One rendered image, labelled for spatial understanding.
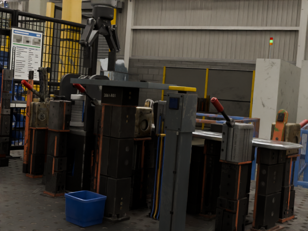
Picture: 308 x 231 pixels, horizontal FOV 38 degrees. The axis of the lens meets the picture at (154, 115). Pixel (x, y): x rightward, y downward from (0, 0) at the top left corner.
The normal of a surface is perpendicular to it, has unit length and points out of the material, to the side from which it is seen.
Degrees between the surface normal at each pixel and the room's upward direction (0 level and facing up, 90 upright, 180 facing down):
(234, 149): 90
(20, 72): 90
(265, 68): 90
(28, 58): 90
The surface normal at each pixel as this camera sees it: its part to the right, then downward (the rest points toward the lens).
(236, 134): -0.65, -0.01
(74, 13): 0.76, 0.09
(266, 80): -0.47, 0.01
